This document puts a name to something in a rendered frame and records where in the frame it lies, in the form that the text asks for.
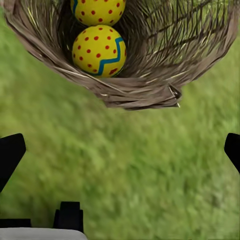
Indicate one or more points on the easter egg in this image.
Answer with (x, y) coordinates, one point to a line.
(92, 12)
(99, 51)

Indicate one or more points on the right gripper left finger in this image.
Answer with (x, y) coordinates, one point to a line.
(12, 150)

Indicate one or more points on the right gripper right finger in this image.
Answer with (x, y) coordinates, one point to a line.
(232, 149)

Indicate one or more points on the wicker basket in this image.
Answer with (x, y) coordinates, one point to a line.
(149, 83)

